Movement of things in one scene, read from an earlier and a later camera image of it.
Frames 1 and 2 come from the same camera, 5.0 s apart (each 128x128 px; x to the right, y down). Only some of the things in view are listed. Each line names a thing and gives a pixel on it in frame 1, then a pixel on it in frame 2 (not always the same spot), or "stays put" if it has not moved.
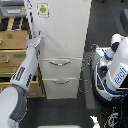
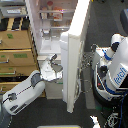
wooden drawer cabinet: [14, 30] stays put
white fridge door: [62, 24] to [72, 50]
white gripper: [35, 41] to [51, 71]
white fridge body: [63, 24] stays put
